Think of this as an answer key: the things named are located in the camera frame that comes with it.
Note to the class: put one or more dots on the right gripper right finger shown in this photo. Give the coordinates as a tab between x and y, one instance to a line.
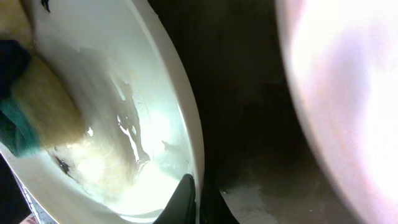
213	208

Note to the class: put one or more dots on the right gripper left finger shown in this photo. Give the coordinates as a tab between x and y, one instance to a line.
181	208

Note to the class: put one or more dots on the white plate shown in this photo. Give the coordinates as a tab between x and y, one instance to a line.
142	128
340	59

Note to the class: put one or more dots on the green yellow sponge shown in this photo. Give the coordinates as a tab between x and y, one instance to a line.
36	110

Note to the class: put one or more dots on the brown serving tray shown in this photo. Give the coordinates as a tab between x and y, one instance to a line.
255	152

